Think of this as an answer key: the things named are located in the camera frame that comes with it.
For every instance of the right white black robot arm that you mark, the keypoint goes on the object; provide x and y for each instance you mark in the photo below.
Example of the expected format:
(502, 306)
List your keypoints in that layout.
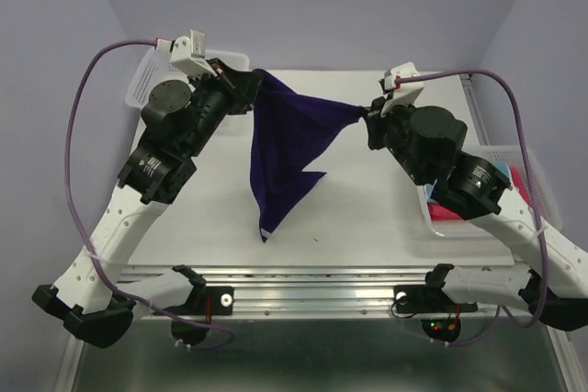
(552, 280)

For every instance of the pink towel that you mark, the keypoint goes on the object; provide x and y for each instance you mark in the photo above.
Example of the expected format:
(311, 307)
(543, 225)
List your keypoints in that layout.
(439, 212)

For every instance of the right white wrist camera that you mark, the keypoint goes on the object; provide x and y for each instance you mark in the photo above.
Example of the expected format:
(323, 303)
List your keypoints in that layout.
(397, 93)

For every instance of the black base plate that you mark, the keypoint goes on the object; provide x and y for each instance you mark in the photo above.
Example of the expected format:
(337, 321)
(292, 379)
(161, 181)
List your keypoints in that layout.
(196, 300)
(416, 299)

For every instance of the light blue towel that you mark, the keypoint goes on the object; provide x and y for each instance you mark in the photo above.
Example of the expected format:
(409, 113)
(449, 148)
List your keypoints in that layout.
(502, 167)

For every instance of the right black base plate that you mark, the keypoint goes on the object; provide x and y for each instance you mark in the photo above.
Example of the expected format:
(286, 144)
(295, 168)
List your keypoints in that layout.
(416, 299)

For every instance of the white source basket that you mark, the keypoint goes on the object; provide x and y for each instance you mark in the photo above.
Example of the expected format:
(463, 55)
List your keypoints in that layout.
(155, 68)

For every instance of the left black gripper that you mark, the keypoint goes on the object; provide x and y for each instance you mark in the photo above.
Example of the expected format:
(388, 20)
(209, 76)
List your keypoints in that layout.
(243, 85)

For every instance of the white target basket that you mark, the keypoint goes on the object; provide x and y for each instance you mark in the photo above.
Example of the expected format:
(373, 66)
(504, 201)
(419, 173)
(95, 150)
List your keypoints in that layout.
(511, 155)

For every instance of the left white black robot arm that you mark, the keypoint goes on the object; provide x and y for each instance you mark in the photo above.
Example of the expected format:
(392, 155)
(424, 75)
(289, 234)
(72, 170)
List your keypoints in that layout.
(180, 118)

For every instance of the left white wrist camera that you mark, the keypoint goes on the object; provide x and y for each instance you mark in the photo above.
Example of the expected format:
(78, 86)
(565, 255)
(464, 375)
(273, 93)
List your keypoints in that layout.
(187, 54)

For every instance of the purple towel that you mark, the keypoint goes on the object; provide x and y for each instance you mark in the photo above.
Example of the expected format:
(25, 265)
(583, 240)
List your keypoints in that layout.
(290, 132)

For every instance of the aluminium mounting rail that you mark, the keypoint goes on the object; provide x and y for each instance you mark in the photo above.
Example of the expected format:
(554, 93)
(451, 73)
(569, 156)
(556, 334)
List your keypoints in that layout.
(317, 292)

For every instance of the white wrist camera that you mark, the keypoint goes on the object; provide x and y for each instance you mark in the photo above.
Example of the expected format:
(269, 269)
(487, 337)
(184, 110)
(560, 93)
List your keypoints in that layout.
(187, 54)
(397, 93)

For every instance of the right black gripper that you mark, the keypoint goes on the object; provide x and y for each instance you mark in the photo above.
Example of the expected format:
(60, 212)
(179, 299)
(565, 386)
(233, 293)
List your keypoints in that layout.
(374, 120)

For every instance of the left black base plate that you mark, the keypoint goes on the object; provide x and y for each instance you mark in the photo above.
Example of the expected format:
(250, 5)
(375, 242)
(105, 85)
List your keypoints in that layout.
(196, 300)

